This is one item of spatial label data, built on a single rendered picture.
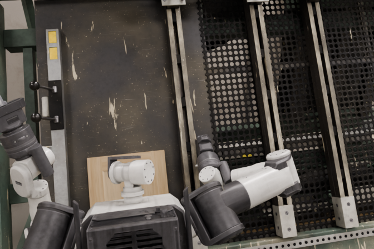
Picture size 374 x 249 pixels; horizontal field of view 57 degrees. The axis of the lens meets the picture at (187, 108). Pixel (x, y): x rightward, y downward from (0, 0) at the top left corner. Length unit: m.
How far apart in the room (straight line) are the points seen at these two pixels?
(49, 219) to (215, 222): 0.42
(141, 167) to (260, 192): 0.34
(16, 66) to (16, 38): 2.12
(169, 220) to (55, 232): 0.31
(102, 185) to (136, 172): 0.53
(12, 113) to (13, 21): 2.64
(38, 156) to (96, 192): 0.43
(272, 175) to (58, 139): 0.84
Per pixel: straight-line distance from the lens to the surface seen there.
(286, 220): 1.52
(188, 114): 1.41
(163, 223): 0.79
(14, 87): 3.86
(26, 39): 1.65
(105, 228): 0.80
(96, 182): 1.45
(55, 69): 1.51
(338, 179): 1.62
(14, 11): 3.67
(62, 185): 1.45
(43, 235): 0.96
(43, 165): 1.09
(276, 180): 1.05
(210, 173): 1.21
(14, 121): 1.09
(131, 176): 0.94
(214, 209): 0.96
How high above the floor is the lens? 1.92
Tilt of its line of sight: 22 degrees down
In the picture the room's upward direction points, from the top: 2 degrees counter-clockwise
